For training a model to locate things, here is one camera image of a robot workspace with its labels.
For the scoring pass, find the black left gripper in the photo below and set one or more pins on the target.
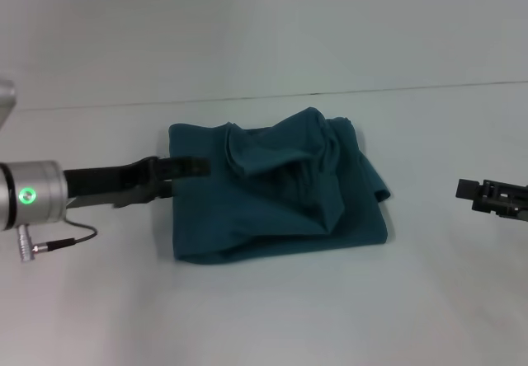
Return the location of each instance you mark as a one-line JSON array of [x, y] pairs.
[[107, 184]]

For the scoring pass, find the teal t-shirt with FREE print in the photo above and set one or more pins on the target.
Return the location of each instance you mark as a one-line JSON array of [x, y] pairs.
[[280, 201]]

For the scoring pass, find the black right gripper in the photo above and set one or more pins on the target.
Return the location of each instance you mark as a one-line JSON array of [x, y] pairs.
[[505, 201]]

